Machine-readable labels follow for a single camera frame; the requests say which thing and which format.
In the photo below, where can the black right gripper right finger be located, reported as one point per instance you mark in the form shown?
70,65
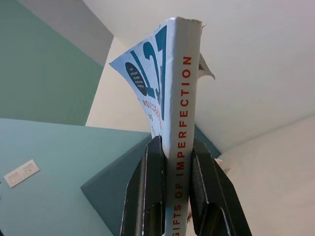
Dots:
211,196

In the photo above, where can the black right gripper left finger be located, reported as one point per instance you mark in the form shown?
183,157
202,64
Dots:
145,191

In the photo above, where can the white book with blue letters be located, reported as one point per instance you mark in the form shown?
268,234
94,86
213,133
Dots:
180,98

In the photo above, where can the dark teal upholstered headboard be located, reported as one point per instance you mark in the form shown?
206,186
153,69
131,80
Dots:
105,196

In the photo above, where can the white wall switch plate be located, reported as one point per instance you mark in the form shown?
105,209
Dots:
21,173

